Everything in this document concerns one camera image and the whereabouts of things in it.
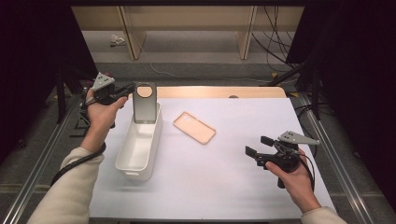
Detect white crumpled paper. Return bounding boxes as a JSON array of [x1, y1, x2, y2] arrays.
[[109, 34, 126, 48]]

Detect black cable bundle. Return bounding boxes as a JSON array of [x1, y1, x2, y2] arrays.
[[251, 6, 300, 73]]

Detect left hand-held gripper cable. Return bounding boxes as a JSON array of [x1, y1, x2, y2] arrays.
[[50, 88, 117, 187]]

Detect black floor cable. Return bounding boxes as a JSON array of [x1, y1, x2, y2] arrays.
[[293, 104, 318, 158]]

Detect aluminium floor rail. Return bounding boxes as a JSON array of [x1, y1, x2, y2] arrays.
[[297, 92, 375, 224], [1, 92, 83, 224]]

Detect person's left hand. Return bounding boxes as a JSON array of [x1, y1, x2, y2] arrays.
[[85, 88, 129, 128]]

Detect right hand-held gripper cable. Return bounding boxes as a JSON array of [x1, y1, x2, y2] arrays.
[[274, 141, 316, 192]]

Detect white table board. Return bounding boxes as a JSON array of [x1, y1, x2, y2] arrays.
[[88, 97, 339, 220]]

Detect clear grey phone case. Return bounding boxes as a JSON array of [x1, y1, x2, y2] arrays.
[[132, 81, 158, 125]]

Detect white storage box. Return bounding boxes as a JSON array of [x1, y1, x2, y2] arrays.
[[114, 102, 163, 181]]

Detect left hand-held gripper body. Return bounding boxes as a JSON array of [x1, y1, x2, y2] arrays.
[[89, 72, 122, 106]]

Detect beige phone case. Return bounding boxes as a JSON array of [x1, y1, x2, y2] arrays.
[[173, 111, 217, 146]]

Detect beige wooden desk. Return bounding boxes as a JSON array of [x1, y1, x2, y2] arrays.
[[70, 6, 304, 61]]

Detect white floor cable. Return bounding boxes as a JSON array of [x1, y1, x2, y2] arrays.
[[148, 62, 272, 84]]

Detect person's right hand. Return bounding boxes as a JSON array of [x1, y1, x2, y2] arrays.
[[265, 148, 322, 215]]

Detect hand-held gripper cable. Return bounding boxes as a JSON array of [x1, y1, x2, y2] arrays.
[[274, 141, 316, 192], [50, 88, 117, 187]]

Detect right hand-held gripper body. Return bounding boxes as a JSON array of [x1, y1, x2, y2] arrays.
[[254, 130, 320, 189]]

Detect black metal stand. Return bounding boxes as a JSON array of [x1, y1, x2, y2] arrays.
[[55, 62, 104, 124], [267, 59, 321, 120]]

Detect dark curtain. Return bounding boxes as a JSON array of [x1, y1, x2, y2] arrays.
[[286, 0, 396, 213], [0, 0, 101, 162]]

